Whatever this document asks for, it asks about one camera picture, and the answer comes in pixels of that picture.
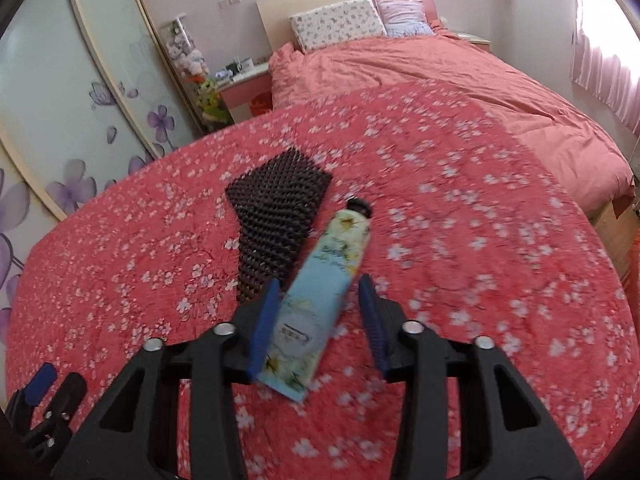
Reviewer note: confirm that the pink and white nightstand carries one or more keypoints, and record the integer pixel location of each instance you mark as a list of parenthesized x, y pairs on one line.
[(240, 92)]

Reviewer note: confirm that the brown beaded mat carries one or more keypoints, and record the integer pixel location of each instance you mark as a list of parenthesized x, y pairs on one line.
[(280, 200)]

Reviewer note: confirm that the white wall socket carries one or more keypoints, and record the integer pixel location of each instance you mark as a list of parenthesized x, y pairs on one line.
[(230, 2)]

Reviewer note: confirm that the wooden bed frame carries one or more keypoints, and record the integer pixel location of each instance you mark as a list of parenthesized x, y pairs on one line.
[(615, 235)]

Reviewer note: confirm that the clear plush toy display tube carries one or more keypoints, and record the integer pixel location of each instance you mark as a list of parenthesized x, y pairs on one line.
[(192, 70)]

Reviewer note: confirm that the white mug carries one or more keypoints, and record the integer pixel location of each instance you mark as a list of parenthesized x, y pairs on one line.
[(246, 65)]

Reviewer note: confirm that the striped pink pillow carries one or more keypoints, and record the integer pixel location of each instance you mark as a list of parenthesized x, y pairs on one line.
[(402, 15)]

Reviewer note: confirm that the floral hand cream tube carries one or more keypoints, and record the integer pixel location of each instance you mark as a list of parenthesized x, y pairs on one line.
[(320, 280)]

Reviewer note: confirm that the pink curtain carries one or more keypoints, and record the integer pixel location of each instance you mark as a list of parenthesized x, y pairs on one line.
[(605, 50)]

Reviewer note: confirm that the wardrobe with purple flower doors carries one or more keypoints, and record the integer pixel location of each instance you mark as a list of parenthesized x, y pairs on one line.
[(65, 85)]

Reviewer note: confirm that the orange trash bin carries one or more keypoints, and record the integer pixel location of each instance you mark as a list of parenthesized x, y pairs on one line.
[(261, 105)]

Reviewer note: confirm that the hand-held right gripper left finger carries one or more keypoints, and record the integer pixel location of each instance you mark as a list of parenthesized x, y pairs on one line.
[(262, 320)]

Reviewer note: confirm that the red floral blanket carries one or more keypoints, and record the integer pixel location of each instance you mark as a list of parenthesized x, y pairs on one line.
[(450, 260)]

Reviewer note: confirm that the floral white pillow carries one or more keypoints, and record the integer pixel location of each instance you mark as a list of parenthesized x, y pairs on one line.
[(340, 22)]

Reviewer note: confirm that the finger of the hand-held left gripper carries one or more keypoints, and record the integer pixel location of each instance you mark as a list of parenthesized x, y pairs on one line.
[(40, 385)]

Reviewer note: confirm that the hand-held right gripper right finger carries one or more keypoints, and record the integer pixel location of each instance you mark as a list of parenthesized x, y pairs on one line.
[(372, 320)]

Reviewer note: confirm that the pink duvet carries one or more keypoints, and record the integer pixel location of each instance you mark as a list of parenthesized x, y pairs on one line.
[(475, 90)]

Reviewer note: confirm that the cream and pink headboard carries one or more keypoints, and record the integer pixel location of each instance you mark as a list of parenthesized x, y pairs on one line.
[(280, 7)]

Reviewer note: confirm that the cream nightstand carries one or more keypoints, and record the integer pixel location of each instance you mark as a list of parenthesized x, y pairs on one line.
[(472, 40)]

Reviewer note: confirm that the dark green mug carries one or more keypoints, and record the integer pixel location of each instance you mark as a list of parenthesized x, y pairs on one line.
[(232, 67)]

